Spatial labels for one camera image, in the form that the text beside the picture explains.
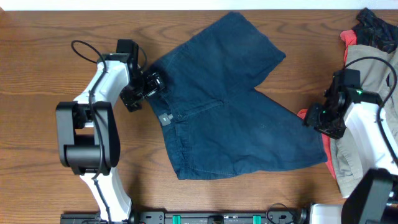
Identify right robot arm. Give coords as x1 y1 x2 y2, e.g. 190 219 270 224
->
303 69 397 223

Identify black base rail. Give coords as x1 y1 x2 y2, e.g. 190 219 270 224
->
60 208 310 224

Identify dark blue denim shorts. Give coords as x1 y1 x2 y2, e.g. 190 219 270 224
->
149 12 327 180

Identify black patterned garment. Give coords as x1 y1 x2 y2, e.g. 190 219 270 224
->
352 8 397 53

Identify red garment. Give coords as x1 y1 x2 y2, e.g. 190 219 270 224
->
297 29 358 180

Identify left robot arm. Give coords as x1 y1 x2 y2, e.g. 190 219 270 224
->
55 50 162 223

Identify beige khaki garment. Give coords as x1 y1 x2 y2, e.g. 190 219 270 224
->
330 45 397 198

